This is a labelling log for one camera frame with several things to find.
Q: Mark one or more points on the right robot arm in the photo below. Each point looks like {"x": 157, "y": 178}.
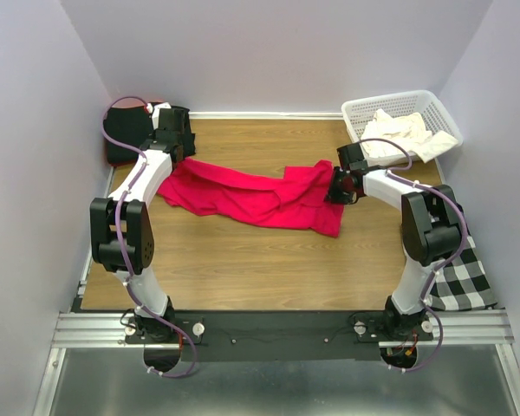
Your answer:
{"x": 433, "y": 232}

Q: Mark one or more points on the white crumpled t-shirt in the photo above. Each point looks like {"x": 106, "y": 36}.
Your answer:
{"x": 408, "y": 132}

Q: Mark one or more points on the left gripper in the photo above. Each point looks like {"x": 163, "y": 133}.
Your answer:
{"x": 185, "y": 153}

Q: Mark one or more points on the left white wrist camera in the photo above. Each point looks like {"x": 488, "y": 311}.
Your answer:
{"x": 153, "y": 111}

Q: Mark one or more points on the white baseboard strip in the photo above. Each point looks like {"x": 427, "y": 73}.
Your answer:
{"x": 265, "y": 115}

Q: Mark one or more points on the folded black t-shirt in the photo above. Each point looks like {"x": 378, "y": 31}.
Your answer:
{"x": 131, "y": 126}

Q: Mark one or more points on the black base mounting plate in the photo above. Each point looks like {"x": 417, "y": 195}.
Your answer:
{"x": 228, "y": 336}

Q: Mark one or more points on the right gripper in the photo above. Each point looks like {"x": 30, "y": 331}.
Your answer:
{"x": 333, "y": 193}

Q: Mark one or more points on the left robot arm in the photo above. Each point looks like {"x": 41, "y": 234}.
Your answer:
{"x": 121, "y": 232}

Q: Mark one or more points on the black white checkered cloth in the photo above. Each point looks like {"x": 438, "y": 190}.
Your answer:
{"x": 463, "y": 285}

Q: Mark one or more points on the pink red t-shirt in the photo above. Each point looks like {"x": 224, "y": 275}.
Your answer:
{"x": 295, "y": 201}

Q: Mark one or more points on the white plastic laundry basket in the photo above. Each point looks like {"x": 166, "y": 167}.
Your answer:
{"x": 357, "y": 113}

